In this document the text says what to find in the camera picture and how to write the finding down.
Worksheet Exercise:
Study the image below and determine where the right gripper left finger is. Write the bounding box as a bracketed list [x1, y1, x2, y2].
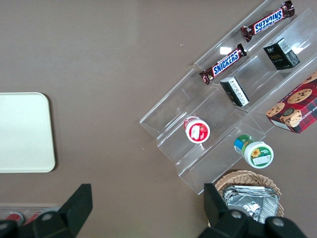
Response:
[0, 183, 93, 238]

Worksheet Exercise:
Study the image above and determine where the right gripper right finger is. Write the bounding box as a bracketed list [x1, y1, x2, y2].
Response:
[200, 182, 310, 238]

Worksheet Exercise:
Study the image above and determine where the light wicker basket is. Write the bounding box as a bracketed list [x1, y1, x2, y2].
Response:
[214, 169, 284, 219]

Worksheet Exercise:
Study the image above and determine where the cream plastic tray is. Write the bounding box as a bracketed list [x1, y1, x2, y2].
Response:
[0, 92, 56, 174]

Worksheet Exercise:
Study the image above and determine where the silver foil packet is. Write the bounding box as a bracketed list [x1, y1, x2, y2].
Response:
[222, 191, 278, 224]
[222, 184, 280, 199]

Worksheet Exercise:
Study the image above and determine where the red cola bottle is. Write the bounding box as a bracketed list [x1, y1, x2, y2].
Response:
[24, 210, 47, 224]

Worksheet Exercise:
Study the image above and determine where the clear acrylic bottle rack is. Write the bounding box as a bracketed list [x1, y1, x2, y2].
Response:
[0, 203, 61, 225]

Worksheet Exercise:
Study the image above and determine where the green lid sunflower jar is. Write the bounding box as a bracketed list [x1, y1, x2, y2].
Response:
[234, 134, 274, 170]

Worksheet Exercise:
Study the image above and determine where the red lid jar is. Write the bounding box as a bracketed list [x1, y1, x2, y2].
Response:
[183, 115, 211, 144]

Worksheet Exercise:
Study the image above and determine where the clear acrylic stepped shelf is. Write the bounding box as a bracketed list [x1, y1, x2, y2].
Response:
[139, 0, 317, 196]

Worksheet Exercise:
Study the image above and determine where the small black carton box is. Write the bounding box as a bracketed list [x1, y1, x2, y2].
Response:
[263, 38, 301, 71]
[219, 76, 250, 108]

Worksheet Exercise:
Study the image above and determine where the red tartan cookie box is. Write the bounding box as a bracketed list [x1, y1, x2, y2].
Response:
[265, 70, 317, 134]

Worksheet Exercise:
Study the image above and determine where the Snickers chocolate bar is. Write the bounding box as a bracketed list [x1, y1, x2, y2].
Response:
[199, 43, 248, 86]
[240, 0, 296, 43]

